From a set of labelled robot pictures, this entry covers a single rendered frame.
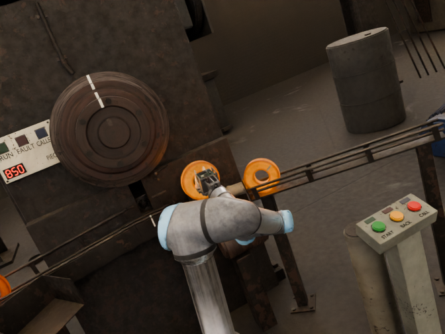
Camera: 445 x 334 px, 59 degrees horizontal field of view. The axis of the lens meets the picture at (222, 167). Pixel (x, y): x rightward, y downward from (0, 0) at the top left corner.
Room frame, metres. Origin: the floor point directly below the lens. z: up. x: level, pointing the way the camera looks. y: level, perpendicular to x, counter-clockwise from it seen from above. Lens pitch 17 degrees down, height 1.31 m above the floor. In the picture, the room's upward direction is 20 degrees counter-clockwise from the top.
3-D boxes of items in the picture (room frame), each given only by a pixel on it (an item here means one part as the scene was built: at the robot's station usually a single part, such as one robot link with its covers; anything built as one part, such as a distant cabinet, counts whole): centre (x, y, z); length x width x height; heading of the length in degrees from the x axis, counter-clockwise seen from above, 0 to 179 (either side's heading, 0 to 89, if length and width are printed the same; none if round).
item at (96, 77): (1.65, 0.38, 1.11); 0.47 x 0.06 x 0.47; 105
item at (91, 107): (1.56, 0.35, 1.11); 0.28 x 0.06 x 0.28; 105
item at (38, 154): (1.67, 0.73, 1.15); 0.26 x 0.02 x 0.18; 105
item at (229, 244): (1.61, 0.02, 0.27); 0.22 x 0.13 x 0.53; 105
